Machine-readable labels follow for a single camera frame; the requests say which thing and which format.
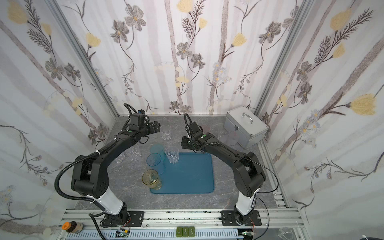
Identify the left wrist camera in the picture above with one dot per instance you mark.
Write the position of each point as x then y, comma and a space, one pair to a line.
139, 119

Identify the orange capped bottle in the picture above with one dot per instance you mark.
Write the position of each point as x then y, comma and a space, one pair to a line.
72, 227

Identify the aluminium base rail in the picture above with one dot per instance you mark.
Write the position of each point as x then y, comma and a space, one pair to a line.
214, 219

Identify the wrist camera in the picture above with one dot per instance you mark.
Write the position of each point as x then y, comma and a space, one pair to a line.
194, 130
139, 119

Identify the clear faceted glass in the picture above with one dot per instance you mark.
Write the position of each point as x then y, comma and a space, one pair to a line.
120, 158
172, 154
166, 132
134, 153
230, 139

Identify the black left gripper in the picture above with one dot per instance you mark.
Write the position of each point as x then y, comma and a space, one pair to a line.
154, 127

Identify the white perforated cable duct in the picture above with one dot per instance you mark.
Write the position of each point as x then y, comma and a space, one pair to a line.
200, 234

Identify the teal transparent cup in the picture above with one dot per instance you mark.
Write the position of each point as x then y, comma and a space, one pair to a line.
158, 149

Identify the green button box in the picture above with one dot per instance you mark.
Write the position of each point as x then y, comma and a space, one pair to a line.
185, 232

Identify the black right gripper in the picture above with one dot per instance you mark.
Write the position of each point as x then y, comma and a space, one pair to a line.
186, 142

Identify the blue transparent tall cup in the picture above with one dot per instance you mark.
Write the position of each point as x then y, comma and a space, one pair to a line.
155, 162

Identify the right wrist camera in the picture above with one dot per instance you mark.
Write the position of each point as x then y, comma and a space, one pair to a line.
194, 130

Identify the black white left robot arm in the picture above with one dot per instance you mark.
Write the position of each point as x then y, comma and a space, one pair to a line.
90, 177

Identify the yellow transparent cup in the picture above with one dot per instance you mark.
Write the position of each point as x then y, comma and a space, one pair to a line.
151, 179

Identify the teal plastic tray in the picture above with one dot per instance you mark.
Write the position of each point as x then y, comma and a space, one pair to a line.
192, 174

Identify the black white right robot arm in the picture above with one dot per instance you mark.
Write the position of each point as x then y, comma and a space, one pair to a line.
248, 173

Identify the silver aluminium case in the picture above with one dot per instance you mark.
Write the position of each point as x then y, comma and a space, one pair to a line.
249, 128

